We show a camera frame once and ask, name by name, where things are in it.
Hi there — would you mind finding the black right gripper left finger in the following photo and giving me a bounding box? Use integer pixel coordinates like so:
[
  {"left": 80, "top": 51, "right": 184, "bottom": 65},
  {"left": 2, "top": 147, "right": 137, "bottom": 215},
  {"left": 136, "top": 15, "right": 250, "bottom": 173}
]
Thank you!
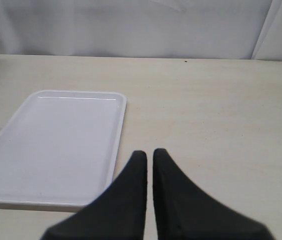
[{"left": 42, "top": 150, "right": 147, "bottom": 240}]

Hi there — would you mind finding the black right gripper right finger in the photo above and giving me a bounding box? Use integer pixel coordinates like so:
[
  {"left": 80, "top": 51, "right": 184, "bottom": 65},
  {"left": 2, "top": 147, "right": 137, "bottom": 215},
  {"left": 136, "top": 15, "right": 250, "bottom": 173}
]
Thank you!
[{"left": 153, "top": 148, "right": 274, "bottom": 240}]

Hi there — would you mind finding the white rectangular plastic tray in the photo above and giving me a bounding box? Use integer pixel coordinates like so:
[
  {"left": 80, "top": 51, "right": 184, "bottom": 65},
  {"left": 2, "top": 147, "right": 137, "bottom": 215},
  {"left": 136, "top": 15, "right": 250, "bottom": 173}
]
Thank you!
[{"left": 0, "top": 90, "right": 127, "bottom": 208}]

